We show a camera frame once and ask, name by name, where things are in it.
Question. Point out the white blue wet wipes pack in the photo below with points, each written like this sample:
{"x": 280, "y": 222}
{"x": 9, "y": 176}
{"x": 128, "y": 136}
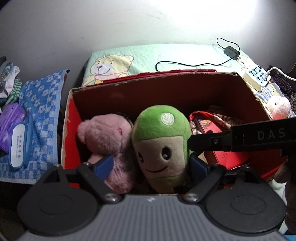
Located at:
{"x": 20, "y": 143}

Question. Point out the baby bear print mat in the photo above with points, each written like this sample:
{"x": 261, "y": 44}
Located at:
{"x": 106, "y": 65}

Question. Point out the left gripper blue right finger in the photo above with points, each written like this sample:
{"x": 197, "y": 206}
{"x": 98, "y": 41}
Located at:
{"x": 198, "y": 170}

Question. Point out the red patterned ribbon scarf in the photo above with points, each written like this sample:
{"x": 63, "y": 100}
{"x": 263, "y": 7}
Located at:
{"x": 202, "y": 122}

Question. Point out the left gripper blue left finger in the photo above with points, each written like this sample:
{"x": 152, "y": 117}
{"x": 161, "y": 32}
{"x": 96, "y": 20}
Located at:
{"x": 102, "y": 166}

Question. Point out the pink plush bear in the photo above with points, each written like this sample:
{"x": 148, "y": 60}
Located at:
{"x": 110, "y": 134}

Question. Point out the blue white checkered towel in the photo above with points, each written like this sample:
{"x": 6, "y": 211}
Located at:
{"x": 41, "y": 100}

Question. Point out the red gift envelope box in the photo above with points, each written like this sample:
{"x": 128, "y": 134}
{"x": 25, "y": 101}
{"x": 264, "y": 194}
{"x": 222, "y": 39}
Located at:
{"x": 217, "y": 150}

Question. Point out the black power adapter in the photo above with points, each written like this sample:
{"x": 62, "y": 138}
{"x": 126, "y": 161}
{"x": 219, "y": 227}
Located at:
{"x": 231, "y": 52}

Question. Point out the purple tissue pack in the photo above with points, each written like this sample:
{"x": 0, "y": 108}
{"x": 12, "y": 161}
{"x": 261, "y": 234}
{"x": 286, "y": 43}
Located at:
{"x": 11, "y": 115}

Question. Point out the white plush bunny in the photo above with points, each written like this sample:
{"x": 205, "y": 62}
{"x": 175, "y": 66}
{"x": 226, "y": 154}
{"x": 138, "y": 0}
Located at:
{"x": 279, "y": 107}

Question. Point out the pile of folded clothes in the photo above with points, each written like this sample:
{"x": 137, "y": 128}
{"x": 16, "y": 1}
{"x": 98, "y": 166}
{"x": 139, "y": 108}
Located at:
{"x": 10, "y": 82}

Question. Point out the dark striped cloth bundle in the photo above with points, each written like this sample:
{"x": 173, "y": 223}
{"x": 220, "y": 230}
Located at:
{"x": 286, "y": 85}

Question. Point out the green plush toy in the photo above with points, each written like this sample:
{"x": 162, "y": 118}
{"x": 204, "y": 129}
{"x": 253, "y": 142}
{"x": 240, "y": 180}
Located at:
{"x": 159, "y": 138}

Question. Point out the red cardboard box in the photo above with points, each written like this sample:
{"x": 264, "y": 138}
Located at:
{"x": 188, "y": 91}

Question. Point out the white gloved hand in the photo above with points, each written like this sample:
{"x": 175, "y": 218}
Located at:
{"x": 286, "y": 174}

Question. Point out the white power strip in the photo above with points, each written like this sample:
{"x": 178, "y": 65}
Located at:
{"x": 255, "y": 76}

